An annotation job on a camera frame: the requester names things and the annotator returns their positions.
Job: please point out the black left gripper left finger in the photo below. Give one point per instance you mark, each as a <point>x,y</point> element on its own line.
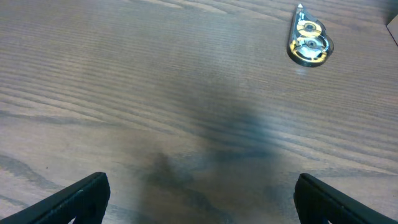
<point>83,202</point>

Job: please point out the open cardboard box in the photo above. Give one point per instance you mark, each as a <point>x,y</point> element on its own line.
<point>392,27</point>

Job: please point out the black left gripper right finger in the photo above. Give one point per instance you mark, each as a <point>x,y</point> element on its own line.
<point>318,203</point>

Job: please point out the yellow black correction tape dispenser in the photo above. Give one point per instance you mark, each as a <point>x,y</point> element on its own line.
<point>308,44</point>

